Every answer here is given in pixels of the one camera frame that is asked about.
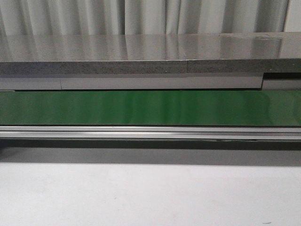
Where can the grey cabinet front panel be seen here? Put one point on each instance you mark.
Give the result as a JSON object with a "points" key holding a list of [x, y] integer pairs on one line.
{"points": [[245, 81]]}

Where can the grey stone countertop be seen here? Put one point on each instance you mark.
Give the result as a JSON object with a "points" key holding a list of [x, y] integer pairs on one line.
{"points": [[254, 52]]}

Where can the aluminium conveyor side rail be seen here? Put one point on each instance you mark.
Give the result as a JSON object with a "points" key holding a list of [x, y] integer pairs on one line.
{"points": [[156, 132]]}

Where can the green conveyor belt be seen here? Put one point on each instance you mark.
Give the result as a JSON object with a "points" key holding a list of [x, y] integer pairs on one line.
{"points": [[152, 107]]}

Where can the white pleated curtain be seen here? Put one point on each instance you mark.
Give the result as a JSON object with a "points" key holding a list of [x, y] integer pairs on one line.
{"points": [[62, 17]]}

